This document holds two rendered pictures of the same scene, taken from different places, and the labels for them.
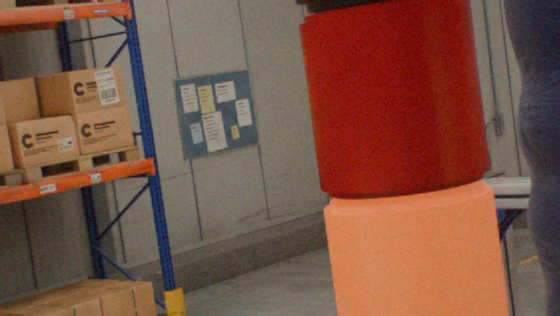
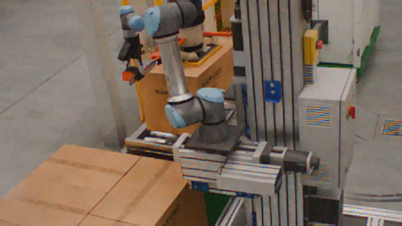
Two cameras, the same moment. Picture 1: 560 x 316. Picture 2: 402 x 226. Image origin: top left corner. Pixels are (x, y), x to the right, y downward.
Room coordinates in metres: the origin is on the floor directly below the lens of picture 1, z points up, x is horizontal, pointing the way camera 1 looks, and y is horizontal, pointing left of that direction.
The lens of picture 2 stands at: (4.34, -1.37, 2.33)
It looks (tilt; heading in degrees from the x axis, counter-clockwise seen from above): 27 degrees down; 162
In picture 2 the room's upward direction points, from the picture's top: 7 degrees counter-clockwise
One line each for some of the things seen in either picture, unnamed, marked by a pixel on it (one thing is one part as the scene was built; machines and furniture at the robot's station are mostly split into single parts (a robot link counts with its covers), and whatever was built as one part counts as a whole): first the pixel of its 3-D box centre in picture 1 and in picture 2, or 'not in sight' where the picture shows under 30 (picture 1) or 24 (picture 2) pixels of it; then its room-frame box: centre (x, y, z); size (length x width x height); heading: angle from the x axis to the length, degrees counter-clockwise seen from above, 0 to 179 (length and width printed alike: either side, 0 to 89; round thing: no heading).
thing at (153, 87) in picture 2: not in sight; (194, 84); (1.28, -0.40, 0.87); 0.60 x 0.40 x 0.40; 131
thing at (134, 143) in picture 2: not in sight; (175, 150); (1.50, -0.64, 0.58); 0.70 x 0.03 x 0.06; 44
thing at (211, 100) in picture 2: not in sight; (209, 103); (2.22, -0.63, 1.20); 0.13 x 0.12 x 0.14; 96
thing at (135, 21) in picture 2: not in sight; (138, 21); (1.77, -0.79, 1.51); 0.11 x 0.11 x 0.08; 6
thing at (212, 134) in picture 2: not in sight; (214, 126); (2.22, -0.63, 1.09); 0.15 x 0.15 x 0.10
